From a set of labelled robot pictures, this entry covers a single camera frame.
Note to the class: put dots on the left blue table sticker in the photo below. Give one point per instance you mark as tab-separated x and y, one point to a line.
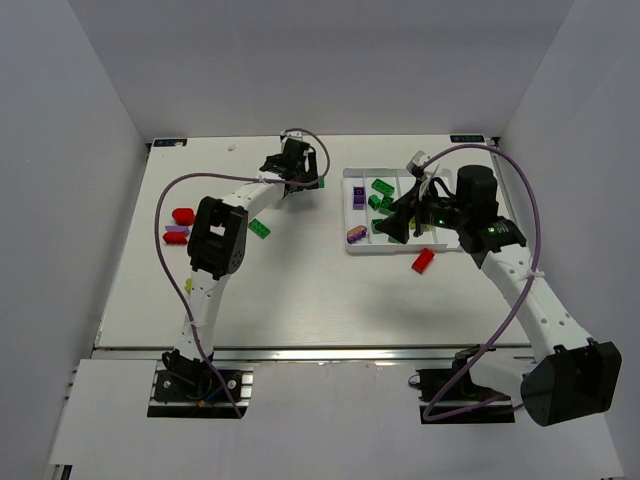
169	142

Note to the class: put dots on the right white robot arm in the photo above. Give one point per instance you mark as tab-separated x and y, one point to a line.
572	375

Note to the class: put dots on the blue table sticker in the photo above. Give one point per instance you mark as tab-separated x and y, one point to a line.
466	138
169	142

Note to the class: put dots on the green long lego plate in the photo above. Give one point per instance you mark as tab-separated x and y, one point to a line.
383	187

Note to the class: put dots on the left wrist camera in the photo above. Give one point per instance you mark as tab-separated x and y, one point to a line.
295	134

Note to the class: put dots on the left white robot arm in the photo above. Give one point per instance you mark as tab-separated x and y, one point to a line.
217	244

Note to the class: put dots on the red curved lego brick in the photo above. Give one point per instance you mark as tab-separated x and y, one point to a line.
175	238

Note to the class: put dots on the red rounded lego brick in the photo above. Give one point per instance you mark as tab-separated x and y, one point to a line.
183	216

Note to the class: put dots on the red rectangular lego brick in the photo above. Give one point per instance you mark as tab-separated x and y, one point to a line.
423	260

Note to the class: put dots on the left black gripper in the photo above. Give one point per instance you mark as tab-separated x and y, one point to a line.
276	165

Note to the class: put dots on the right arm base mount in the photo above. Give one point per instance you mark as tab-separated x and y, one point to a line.
463	403

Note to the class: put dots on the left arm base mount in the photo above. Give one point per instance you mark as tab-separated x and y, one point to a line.
189	389

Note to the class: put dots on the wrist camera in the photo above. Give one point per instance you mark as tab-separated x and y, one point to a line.
295	134
422	170

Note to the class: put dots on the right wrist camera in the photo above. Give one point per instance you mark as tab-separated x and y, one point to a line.
422	170

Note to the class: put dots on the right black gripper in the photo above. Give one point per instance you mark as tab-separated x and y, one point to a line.
417	211

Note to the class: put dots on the right blue table sticker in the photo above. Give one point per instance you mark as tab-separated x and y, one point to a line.
466	138

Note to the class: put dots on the purple curved lego brick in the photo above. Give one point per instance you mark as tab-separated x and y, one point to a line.
185	230

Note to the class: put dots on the green square lego brick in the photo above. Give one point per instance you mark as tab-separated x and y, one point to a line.
374	202

